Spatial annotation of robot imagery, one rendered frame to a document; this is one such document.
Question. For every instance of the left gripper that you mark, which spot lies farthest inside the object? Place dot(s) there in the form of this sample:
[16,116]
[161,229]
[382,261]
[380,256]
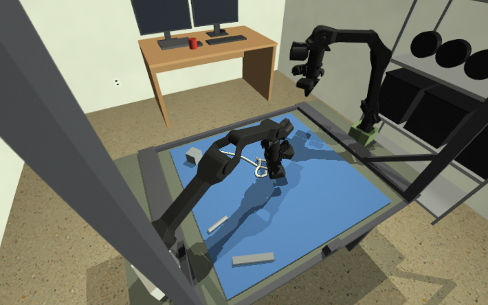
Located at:
[275,168]

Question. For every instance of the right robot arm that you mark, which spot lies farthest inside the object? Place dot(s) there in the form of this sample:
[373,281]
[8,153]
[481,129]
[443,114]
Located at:
[380,57]

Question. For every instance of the silver metal pin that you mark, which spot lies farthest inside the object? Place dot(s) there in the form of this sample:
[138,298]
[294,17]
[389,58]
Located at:
[217,224]

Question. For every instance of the blue mat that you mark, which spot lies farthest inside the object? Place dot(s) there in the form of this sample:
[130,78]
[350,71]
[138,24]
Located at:
[320,196]

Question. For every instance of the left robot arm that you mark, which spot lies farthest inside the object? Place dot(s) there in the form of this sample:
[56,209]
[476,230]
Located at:
[214,166]

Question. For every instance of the white rope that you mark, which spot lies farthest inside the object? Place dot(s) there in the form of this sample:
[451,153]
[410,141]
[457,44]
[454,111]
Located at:
[258,166]

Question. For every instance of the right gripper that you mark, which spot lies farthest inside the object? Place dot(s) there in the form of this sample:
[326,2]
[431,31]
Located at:
[311,79]

